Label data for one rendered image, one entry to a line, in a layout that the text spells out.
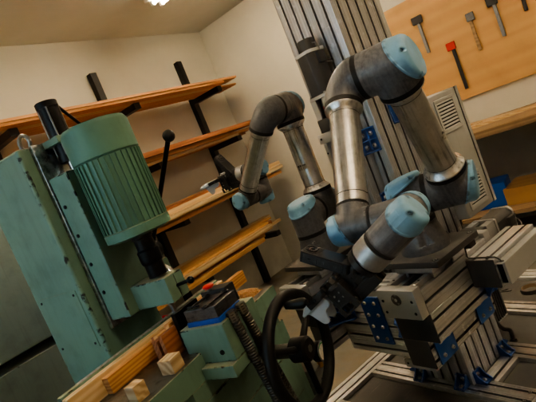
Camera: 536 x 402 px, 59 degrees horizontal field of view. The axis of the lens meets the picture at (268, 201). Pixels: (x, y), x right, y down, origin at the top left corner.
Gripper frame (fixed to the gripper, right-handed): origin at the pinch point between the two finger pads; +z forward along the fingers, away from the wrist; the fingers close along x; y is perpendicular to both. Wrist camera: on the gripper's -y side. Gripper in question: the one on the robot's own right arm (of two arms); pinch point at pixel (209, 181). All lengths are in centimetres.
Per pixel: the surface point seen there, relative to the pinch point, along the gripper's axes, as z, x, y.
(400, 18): -26, 247, -27
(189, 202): 132, 93, 25
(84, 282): -42, -97, -2
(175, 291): -63, -88, 9
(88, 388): -62, -119, 14
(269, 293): -71, -66, 26
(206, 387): -77, -103, 27
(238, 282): -55, -61, 24
